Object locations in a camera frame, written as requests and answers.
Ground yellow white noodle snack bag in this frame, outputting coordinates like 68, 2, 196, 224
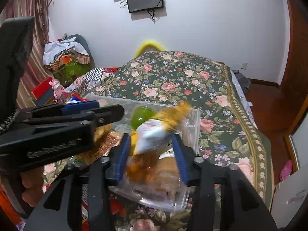
126, 102, 190, 185

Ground brown cracker sleeve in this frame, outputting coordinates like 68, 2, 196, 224
153, 148, 180, 187

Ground blue white snack packet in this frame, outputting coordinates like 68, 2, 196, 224
66, 94, 89, 104

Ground purple coconut roll packet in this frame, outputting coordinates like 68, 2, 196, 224
155, 184, 187, 200

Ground person's hand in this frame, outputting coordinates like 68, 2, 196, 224
21, 167, 44, 208

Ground orange peanut brittle packet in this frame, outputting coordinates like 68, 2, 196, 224
93, 124, 112, 143

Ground pink plush toy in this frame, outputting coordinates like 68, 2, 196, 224
49, 79, 64, 100

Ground red box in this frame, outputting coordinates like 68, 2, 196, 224
30, 77, 53, 100

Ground red snack bag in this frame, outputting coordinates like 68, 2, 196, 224
81, 198, 89, 231

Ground white suitcase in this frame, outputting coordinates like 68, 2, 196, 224
271, 164, 307, 228

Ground pile of clothes and bags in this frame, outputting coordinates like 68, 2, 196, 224
43, 34, 92, 87

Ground pink slipper on floor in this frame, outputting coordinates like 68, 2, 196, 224
279, 160, 292, 181

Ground floral green bed quilt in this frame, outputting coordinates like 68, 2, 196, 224
42, 50, 275, 231

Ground yellow foam tube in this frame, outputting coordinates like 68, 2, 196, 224
134, 41, 165, 58

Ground clear plastic storage box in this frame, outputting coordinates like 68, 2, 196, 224
85, 93, 190, 212

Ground striped red gold curtain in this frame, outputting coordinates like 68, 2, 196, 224
1, 0, 52, 109

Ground grey backpack on floor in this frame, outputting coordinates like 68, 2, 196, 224
233, 70, 251, 94

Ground wooden door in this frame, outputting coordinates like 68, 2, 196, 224
279, 0, 307, 131

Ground white wall socket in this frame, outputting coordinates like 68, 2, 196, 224
241, 63, 248, 70

